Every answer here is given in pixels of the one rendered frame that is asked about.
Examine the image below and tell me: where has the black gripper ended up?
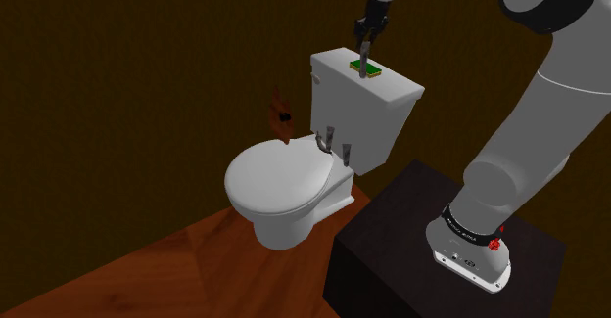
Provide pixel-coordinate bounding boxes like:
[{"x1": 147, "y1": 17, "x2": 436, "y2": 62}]
[{"x1": 353, "y1": 0, "x2": 392, "y2": 50}]

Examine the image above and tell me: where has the grey upright stick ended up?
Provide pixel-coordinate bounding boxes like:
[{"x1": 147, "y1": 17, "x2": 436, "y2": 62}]
[{"x1": 358, "y1": 40, "x2": 373, "y2": 79}]

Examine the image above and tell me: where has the green and yellow sponge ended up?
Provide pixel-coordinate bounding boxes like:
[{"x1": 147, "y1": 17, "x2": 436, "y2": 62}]
[{"x1": 349, "y1": 59, "x2": 384, "y2": 79}]

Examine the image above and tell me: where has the brown wooden shape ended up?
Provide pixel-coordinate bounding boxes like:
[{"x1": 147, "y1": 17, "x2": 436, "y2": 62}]
[{"x1": 267, "y1": 85, "x2": 298, "y2": 146}]

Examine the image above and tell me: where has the grey curved tool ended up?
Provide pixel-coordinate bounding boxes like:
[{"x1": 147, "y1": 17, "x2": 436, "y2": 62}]
[{"x1": 314, "y1": 131, "x2": 333, "y2": 155}]

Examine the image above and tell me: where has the white toilet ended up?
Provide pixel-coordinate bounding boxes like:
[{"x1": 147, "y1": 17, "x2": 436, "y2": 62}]
[{"x1": 223, "y1": 46, "x2": 426, "y2": 251}]

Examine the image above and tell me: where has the dark robot stand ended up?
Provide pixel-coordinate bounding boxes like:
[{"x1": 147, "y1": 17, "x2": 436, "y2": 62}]
[{"x1": 322, "y1": 159, "x2": 568, "y2": 318}]

